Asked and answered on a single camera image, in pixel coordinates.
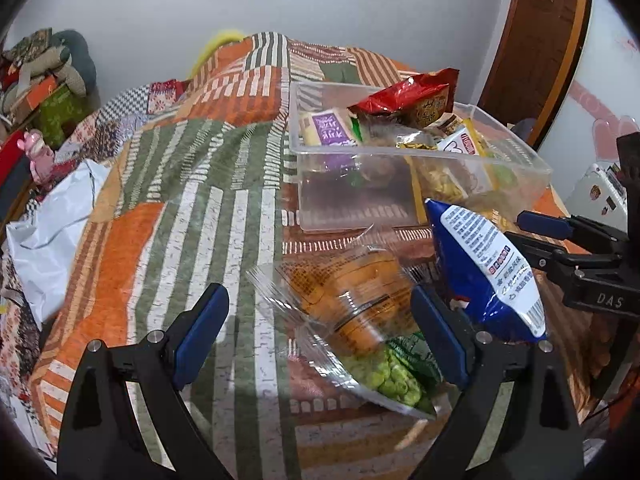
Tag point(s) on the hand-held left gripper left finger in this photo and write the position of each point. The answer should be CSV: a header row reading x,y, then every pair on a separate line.
x,y
200,335

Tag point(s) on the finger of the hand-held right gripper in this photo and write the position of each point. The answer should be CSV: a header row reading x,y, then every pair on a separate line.
x,y
542,255
545,224

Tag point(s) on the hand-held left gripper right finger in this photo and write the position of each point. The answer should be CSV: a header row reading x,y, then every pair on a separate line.
x,y
440,335

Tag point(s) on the green pea packet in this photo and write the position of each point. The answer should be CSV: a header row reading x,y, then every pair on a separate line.
x,y
400,375

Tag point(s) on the small green packet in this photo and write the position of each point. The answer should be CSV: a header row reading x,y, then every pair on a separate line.
x,y
504,179

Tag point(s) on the blue snack bag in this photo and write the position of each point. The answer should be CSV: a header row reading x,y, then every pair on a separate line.
x,y
480,260

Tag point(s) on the yellow snack packet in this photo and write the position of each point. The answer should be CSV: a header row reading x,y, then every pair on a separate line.
x,y
450,170

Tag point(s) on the clear plastic container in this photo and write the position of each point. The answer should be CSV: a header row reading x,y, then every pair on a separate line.
x,y
360,200

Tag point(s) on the red snack packet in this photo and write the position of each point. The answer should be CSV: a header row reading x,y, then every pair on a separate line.
x,y
405,100

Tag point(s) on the purple label cracker packet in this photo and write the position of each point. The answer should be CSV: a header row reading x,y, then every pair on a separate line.
x,y
327,127

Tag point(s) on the white stickered case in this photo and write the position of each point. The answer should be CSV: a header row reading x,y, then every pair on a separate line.
x,y
597,192

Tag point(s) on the grey cloth bundle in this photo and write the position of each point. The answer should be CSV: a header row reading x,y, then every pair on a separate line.
x,y
522,132

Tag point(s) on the striped patchwork bedspread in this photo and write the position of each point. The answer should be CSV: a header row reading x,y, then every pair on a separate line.
x,y
200,210

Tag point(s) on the white wardrobe with hearts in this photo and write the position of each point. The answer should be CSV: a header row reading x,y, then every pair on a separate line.
x,y
600,100

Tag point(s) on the brown wooden door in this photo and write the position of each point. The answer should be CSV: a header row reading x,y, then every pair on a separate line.
x,y
540,50

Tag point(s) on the white plastic bag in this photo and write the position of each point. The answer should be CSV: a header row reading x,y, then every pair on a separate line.
x,y
50,240

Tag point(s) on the pink toy figure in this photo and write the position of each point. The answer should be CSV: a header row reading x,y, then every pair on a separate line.
x,y
39,157

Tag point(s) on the checkered patchwork quilt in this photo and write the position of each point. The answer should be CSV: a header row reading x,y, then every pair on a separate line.
x,y
150,97

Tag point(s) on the red box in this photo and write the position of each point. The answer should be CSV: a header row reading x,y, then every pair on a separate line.
x,y
10,170

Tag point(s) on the green patterned box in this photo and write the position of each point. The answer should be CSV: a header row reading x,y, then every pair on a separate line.
x,y
62,117

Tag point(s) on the yellow foam tube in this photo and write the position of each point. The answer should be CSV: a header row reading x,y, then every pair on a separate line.
x,y
215,45

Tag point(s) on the orange cardboard box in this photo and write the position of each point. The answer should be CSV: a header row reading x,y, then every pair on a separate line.
x,y
35,95

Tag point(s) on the pile of plush toys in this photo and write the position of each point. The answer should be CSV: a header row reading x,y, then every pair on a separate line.
x,y
45,57

